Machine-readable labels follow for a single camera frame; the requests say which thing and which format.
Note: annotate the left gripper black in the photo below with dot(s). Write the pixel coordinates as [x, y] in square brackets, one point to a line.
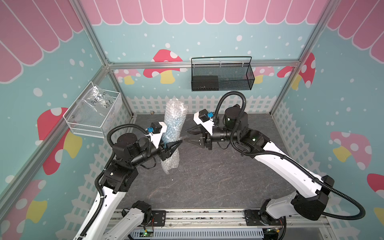
[168, 151]

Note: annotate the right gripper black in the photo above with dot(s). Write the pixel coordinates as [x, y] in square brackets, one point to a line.
[206, 140]

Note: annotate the clear bubble wrap sheet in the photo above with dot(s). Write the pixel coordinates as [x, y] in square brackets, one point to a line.
[176, 106]

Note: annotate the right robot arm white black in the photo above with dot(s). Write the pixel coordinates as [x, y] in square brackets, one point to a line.
[229, 124]

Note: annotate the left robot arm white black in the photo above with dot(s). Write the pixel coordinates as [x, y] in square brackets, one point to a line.
[132, 146]

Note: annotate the black box in basket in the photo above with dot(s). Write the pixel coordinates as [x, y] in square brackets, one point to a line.
[205, 83]

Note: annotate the clear plastic bag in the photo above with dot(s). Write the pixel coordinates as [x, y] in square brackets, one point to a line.
[97, 102]

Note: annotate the small green circuit board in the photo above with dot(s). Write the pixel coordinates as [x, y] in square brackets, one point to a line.
[146, 233]

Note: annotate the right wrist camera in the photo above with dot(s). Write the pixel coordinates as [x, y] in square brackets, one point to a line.
[205, 119]

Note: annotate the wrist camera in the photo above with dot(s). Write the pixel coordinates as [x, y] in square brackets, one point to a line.
[205, 119]
[156, 131]

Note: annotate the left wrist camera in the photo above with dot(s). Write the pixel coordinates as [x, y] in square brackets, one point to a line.
[156, 131]

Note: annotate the black wire mesh basket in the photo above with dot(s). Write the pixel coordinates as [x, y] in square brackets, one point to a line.
[234, 73]

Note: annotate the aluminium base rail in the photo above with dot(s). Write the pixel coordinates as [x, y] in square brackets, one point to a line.
[219, 218]

